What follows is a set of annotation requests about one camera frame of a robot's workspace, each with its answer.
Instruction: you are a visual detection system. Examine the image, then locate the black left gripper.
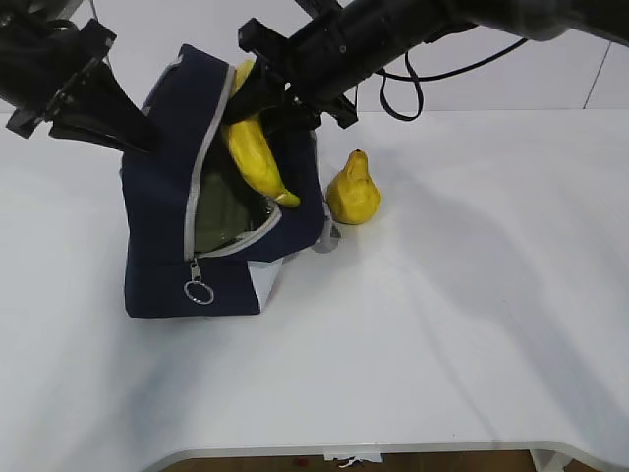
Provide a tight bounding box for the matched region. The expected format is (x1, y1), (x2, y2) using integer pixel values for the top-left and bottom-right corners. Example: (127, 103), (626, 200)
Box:
(1, 19), (160, 152)

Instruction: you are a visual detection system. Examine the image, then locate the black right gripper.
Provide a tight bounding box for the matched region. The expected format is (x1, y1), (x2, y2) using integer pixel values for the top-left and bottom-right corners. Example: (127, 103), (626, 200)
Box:
(224, 17), (358, 136)

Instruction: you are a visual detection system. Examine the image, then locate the yellow banana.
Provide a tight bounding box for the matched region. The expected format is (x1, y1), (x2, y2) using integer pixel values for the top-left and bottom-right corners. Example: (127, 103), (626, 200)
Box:
(219, 58), (302, 208)

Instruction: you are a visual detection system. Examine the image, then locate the yellow pear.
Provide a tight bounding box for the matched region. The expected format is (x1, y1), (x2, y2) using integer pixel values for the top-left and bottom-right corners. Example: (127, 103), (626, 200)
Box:
(325, 149), (381, 225)

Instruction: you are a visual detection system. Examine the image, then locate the navy blue zip bag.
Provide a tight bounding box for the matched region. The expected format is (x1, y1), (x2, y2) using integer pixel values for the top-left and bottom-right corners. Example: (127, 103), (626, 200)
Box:
(120, 44), (340, 319)

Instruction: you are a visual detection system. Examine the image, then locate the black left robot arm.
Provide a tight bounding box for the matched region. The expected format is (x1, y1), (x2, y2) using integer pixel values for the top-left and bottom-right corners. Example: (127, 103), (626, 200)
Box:
(1, 1), (159, 152)

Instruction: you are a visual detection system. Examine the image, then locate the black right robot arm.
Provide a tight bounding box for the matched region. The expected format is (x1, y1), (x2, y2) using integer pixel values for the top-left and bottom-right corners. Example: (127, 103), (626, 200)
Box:
(224, 1), (628, 128)

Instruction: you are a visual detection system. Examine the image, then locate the white torn paper scrap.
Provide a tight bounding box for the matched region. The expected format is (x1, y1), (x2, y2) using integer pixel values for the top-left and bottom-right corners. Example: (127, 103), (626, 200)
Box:
(323, 452), (383, 470)

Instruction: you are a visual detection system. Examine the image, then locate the black cable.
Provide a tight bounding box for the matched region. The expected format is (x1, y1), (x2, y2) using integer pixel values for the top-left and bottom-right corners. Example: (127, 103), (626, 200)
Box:
(377, 36), (530, 120)

